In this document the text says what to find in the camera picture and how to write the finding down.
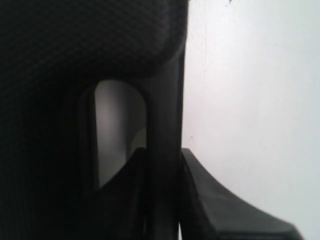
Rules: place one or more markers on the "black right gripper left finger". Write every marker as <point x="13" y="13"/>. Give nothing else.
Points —
<point x="116" y="211"/>

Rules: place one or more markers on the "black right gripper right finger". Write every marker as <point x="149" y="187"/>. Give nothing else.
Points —
<point x="209" y="211"/>

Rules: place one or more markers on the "black plastic tool case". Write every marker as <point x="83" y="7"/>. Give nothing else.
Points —
<point x="53" y="53"/>

